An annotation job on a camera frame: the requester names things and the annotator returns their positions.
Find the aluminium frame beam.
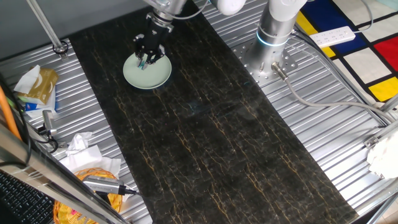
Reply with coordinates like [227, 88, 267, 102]
[0, 124, 130, 224]

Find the aluminium frame rail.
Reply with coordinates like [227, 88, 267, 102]
[366, 192, 398, 224]
[363, 119, 398, 149]

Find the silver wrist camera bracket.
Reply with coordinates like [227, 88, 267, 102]
[142, 0, 171, 10]

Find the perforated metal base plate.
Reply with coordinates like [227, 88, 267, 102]
[232, 40, 299, 86]

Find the yellow wicker basket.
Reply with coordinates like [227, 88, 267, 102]
[52, 167, 124, 224]

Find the pale green round plate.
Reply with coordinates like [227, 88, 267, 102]
[123, 51, 173, 90]

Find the orange tube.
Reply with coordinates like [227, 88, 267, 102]
[0, 85, 22, 141]

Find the white cloth at right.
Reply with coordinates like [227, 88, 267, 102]
[366, 130, 398, 180]

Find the gold tissue box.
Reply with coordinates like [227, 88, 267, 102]
[14, 64, 59, 105]

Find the white power cord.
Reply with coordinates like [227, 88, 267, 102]
[354, 0, 374, 34]

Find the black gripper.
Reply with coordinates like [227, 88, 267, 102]
[133, 19, 171, 68]

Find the dark marble pattern mat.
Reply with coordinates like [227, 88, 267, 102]
[68, 0, 358, 224]

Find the small silver depth camera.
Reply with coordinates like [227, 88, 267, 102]
[42, 110, 58, 137]

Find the crumpled white tissue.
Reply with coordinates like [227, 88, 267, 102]
[65, 131, 93, 156]

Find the thin grey wrist cable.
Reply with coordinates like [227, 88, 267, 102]
[172, 0, 210, 20]

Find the black camera cable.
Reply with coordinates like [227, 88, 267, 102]
[123, 185, 144, 197]
[36, 124, 60, 154]

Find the colourful block pattern cloth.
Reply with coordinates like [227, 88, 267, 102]
[295, 0, 398, 103]

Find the black computer keyboard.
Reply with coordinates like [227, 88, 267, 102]
[0, 170, 55, 224]

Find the white power strip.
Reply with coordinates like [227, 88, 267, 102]
[309, 26, 357, 49]

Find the ribbed silver depth camera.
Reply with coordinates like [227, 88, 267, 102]
[82, 174, 127, 196]

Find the thick grey robot cable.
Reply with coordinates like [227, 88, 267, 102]
[271, 61, 396, 124]

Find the metal pole with foot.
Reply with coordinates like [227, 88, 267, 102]
[26, 0, 69, 60]

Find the blue white tissue pack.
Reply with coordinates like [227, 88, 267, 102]
[18, 90, 57, 118]

